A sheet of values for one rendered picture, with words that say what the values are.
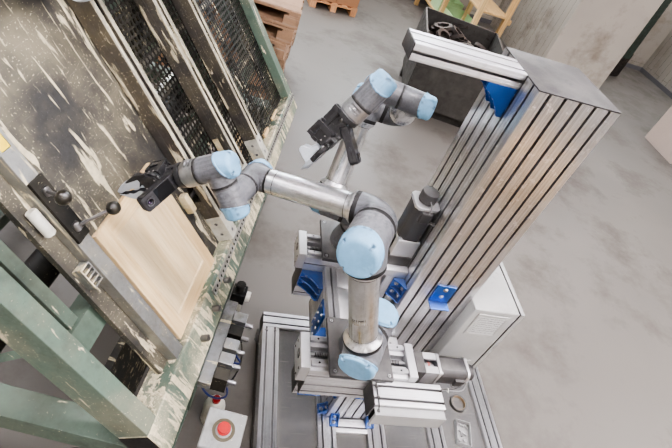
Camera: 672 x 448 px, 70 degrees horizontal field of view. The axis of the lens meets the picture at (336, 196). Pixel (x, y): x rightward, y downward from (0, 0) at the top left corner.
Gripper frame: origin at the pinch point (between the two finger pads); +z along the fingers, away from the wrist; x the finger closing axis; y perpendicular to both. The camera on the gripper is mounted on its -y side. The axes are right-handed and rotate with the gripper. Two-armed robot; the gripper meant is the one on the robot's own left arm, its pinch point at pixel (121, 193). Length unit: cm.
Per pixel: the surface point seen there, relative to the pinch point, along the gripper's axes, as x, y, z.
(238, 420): -68, -32, -12
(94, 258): -9.9, -14.1, 8.3
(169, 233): -30.7, 17.6, 10.8
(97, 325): -27.8, -22.2, 16.0
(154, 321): -39.9, -13.1, 8.6
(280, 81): -49, 171, 9
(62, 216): 5.2, -13.7, 7.2
